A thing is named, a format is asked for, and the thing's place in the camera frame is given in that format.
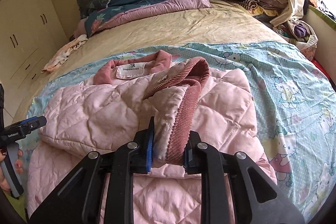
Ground pink quilted down jacket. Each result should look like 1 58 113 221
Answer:
27 51 276 223

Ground basket of clothes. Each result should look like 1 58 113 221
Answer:
273 20 318 61

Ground left hand with painted nails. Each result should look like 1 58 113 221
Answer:
1 144 24 198

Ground small cream patterned cloth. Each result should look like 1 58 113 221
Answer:
42 35 88 73

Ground light blue cartoon bed sheet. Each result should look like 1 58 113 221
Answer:
21 42 335 223

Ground red object beside bed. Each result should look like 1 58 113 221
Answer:
311 59 331 81

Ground dark floral pink quilt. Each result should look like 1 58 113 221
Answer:
73 0 211 38

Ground beige bed cover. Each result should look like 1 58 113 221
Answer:
13 0 285 122

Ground green window sill cover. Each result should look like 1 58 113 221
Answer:
305 0 335 30

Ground cream wardrobe with black handles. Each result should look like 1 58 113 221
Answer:
0 0 70 119

